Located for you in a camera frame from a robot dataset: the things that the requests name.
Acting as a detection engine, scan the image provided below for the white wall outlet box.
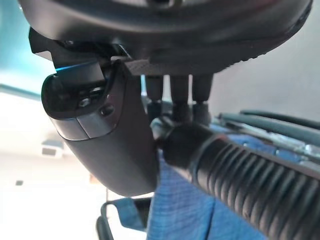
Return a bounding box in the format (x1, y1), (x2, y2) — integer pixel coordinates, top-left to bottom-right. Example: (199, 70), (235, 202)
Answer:
(40, 139), (64, 159)

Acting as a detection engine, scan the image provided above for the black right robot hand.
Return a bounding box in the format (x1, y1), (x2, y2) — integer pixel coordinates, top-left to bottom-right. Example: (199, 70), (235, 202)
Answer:
(18, 0), (314, 198)

